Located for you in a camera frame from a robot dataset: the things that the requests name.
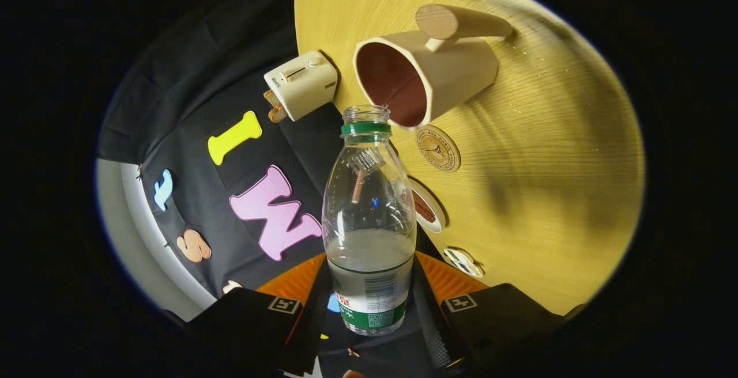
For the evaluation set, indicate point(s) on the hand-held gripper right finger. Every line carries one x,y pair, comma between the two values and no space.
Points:
432,326

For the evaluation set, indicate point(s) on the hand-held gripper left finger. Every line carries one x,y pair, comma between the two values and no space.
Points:
305,332

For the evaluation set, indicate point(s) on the clear plastic juice bottle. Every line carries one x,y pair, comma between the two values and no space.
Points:
369,274

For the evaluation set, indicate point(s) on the round wooden coaster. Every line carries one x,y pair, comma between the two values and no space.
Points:
438,148

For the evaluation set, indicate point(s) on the small white condiment dish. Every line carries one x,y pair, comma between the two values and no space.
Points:
461,261

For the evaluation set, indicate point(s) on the white round plate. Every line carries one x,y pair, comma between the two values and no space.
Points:
439,216

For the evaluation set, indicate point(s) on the brown meat steak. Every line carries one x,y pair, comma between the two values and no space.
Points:
425,208

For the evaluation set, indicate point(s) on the wooden table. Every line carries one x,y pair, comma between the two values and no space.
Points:
548,193

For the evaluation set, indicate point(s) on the toast slice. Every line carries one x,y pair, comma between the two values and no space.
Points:
268,97
278,114

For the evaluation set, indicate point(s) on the black backdrop cloth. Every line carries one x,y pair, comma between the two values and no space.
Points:
190,113

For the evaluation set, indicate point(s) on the white toaster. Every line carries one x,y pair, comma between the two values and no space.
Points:
302,81

